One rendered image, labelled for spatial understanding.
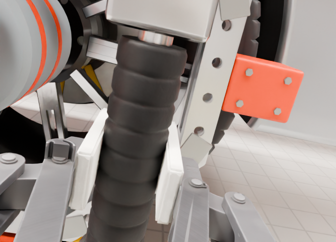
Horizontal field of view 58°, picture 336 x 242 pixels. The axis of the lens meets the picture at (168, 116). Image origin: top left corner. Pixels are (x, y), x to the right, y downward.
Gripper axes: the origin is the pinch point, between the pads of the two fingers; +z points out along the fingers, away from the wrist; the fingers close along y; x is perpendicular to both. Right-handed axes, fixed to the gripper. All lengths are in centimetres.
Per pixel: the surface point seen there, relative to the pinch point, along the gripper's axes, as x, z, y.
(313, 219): -83, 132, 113
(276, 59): 5.4, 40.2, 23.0
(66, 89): -11, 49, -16
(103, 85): -8, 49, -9
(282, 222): -83, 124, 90
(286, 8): 14.2, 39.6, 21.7
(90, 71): -6, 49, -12
